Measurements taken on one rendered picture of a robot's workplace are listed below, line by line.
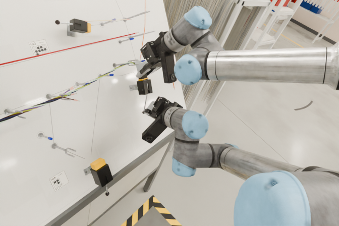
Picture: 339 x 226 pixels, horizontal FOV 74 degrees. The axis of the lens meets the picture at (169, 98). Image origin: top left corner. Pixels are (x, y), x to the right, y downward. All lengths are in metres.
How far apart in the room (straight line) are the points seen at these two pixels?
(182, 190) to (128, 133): 1.17
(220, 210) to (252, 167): 1.54
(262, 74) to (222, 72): 0.09
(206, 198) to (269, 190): 1.78
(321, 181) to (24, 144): 0.72
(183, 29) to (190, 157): 0.38
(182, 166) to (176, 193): 1.34
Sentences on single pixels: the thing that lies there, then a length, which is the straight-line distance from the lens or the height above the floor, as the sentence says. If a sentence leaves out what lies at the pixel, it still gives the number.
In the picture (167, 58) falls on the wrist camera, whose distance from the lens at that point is 0.78.
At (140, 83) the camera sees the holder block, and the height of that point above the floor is 1.17.
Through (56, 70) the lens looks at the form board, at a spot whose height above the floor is 1.22.
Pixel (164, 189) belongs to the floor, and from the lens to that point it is 1.99.
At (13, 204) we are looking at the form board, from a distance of 0.83.
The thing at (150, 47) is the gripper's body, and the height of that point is 1.33.
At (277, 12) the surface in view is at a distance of 3.41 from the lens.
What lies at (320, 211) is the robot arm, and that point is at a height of 1.50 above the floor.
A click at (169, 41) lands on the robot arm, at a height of 1.39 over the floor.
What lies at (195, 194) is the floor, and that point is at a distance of 2.07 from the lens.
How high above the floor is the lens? 1.71
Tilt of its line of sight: 39 degrees down
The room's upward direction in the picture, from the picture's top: 21 degrees clockwise
